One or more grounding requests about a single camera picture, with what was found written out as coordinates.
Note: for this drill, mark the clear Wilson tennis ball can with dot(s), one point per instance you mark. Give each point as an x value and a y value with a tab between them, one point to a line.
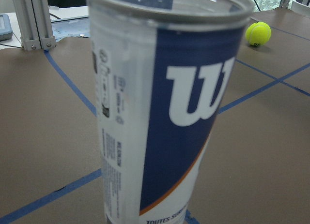
161	69

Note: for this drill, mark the yellow tennis ball right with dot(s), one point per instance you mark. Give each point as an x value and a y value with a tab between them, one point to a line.
258	33

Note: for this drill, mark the brown paper table cover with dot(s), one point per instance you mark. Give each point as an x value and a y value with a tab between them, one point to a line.
256	168

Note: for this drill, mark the aluminium frame post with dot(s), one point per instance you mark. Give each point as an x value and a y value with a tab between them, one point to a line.
35	24

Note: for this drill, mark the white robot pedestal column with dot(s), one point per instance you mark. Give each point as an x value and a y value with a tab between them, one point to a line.
300	8

